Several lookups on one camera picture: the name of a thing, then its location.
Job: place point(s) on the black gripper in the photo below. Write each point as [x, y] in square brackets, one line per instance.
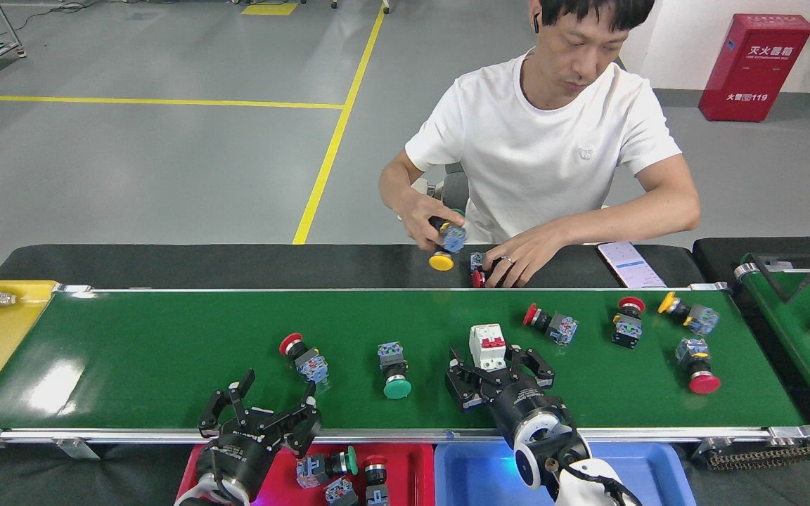
[521, 407]
[240, 457]

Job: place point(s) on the white circuit breaker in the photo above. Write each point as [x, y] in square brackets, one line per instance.
[487, 348]

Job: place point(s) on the green yellow-ringed push button switch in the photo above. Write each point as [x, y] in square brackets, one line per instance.
[313, 469]

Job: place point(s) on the yellow push button switch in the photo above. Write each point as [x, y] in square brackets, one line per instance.
[702, 320]
[453, 237]

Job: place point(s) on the long green conveyor belt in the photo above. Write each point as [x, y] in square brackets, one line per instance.
[166, 351]

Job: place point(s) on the red plastic tray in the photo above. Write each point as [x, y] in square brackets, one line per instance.
[412, 485]

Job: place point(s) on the blue plastic tray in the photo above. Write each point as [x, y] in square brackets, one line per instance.
[658, 478]

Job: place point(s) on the short green conveyor belt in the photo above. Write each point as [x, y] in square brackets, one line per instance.
[792, 330]

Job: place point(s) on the person's left hand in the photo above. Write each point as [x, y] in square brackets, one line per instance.
[524, 256]

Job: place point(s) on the person's right hand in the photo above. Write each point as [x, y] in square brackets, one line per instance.
[426, 211]

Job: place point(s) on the smartphone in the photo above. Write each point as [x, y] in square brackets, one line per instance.
[630, 266]

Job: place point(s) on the grey office chair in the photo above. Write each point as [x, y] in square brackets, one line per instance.
[455, 188]

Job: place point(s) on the person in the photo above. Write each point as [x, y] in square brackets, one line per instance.
[538, 140]

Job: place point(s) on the red fire extinguisher cabinet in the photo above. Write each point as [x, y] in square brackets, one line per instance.
[756, 70]

